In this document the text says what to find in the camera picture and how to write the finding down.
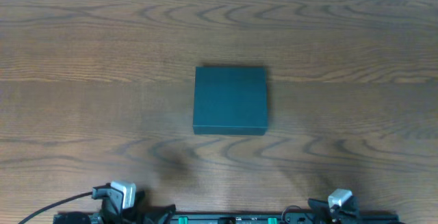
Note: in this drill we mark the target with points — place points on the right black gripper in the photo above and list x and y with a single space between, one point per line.
321 206

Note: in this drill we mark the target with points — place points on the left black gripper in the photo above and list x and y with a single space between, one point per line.
111 200

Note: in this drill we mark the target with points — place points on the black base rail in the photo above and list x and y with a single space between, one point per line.
289 216

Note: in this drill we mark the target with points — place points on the dark green box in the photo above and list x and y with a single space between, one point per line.
230 101

